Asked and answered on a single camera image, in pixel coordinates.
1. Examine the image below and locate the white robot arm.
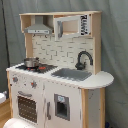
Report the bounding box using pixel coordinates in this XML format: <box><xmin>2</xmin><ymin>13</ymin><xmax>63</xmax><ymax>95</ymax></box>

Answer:
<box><xmin>7</xmin><ymin>118</ymin><xmax>32</xmax><ymax>128</ymax></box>

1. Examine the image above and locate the wooden toy kitchen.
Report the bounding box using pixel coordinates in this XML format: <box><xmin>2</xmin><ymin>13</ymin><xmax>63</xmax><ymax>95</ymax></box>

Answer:
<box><xmin>7</xmin><ymin>11</ymin><xmax>114</xmax><ymax>128</ymax></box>

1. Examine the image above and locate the black toy faucet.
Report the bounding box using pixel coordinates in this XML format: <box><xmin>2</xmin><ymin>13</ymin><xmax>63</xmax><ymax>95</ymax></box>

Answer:
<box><xmin>75</xmin><ymin>51</ymin><xmax>93</xmax><ymax>70</ymax></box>

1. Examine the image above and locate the grey toy sink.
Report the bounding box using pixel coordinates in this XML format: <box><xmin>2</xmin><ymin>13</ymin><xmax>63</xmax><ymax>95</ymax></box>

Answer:
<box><xmin>52</xmin><ymin>68</ymin><xmax>92</xmax><ymax>81</ymax></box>

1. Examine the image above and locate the black stovetop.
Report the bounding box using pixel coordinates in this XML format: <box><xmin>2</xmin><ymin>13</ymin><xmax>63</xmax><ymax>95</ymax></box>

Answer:
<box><xmin>18</xmin><ymin>64</ymin><xmax>55</xmax><ymax>73</ymax></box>

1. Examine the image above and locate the silver toy pot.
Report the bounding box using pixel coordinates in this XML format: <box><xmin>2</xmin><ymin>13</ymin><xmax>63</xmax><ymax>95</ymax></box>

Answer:
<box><xmin>24</xmin><ymin>57</ymin><xmax>39</xmax><ymax>68</ymax></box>

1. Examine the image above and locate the right red stove knob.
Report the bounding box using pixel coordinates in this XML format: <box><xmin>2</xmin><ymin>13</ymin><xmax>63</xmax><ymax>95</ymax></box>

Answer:
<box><xmin>31</xmin><ymin>81</ymin><xmax>37</xmax><ymax>88</ymax></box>

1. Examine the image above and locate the red stove knob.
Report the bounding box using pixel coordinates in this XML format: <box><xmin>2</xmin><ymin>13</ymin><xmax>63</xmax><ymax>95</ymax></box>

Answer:
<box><xmin>12</xmin><ymin>76</ymin><xmax>19</xmax><ymax>84</ymax></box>
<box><xmin>31</xmin><ymin>81</ymin><xmax>37</xmax><ymax>88</ymax></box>

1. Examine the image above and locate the grey ice dispenser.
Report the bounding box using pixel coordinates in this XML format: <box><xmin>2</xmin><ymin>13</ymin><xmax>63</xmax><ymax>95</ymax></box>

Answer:
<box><xmin>54</xmin><ymin>94</ymin><xmax>70</xmax><ymax>121</ymax></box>

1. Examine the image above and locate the grey range hood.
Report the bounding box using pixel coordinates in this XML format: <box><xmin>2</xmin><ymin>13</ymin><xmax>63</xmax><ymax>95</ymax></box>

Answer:
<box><xmin>24</xmin><ymin>16</ymin><xmax>53</xmax><ymax>34</ymax></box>

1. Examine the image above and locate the left red stove knob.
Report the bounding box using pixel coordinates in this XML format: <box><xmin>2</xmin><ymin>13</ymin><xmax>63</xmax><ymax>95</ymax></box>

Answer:
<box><xmin>12</xmin><ymin>76</ymin><xmax>19</xmax><ymax>84</ymax></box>

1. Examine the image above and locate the oven door with window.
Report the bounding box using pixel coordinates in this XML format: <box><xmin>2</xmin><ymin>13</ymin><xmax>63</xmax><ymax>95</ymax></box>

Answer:
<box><xmin>17</xmin><ymin>91</ymin><xmax>37</xmax><ymax>123</ymax></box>

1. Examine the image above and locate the grey backdrop curtain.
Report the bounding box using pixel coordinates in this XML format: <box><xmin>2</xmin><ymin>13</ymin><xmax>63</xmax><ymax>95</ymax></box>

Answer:
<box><xmin>0</xmin><ymin>0</ymin><xmax>128</xmax><ymax>128</ymax></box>

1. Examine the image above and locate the grey fridge door handle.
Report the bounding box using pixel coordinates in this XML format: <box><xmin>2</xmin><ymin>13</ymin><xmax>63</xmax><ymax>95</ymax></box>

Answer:
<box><xmin>47</xmin><ymin>102</ymin><xmax>51</xmax><ymax>120</ymax></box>

